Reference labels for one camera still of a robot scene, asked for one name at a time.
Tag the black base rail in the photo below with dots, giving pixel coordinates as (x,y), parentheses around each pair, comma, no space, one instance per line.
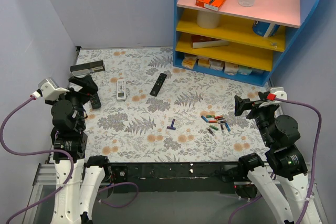
(222,177)

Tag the blue battery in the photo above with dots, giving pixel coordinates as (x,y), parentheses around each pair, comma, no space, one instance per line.
(227,126)
(204,118)

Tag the blue battery leftmost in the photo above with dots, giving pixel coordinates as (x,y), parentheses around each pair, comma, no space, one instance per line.
(204,118)

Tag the blue battery lower right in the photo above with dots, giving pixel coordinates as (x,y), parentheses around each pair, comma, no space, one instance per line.
(227,126)

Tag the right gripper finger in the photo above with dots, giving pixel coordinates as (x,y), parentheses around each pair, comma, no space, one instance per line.
(263,95)
(241,105)

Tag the white paper roll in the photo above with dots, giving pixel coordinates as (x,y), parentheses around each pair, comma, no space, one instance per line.
(208,20)

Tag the white air conditioner remote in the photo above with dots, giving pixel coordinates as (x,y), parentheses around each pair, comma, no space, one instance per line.
(121,94)

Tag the black TV remote coloured buttons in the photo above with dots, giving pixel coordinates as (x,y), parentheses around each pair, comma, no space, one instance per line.
(95,101)

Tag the aluminium frame rail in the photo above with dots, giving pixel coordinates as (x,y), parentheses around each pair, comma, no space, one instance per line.
(51,174)

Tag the slim black remote control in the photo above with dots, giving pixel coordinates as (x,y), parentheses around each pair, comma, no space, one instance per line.
(157,86)

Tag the dark long cardboard box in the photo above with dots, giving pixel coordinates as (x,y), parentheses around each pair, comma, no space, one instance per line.
(87,68)

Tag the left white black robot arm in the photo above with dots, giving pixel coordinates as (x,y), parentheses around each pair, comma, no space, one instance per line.
(77,180)

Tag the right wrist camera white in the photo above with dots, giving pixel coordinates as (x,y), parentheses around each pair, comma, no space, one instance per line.
(275,93)

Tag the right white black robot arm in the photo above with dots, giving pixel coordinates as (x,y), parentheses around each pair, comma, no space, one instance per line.
(284,181)

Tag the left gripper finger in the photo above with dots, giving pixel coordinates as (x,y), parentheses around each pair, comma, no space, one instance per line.
(76,80)
(88,86)

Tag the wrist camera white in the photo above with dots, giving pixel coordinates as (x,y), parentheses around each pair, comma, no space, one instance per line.
(275,93)
(49,90)

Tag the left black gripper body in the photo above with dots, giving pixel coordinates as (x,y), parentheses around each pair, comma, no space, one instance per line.
(79,91)

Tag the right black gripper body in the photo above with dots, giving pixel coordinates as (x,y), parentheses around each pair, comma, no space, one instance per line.
(251,106)

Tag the floral table mat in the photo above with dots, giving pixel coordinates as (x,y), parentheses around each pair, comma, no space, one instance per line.
(135,130)

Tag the dark battery lower left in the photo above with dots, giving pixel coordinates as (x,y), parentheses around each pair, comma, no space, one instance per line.
(211,132)

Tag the blue shelf unit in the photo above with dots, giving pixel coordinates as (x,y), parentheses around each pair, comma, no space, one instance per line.
(271,56)

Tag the teal small box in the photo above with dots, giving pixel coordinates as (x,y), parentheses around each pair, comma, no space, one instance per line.
(243,70)

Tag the yellow white small box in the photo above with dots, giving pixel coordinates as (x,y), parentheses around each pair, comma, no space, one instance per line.
(203,62)

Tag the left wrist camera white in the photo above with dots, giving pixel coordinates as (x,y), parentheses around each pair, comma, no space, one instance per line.
(49,90)

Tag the red white flat box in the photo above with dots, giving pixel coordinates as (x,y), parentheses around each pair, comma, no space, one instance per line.
(198,41)

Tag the green battery lower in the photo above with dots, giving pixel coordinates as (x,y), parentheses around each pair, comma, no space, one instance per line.
(214,127)

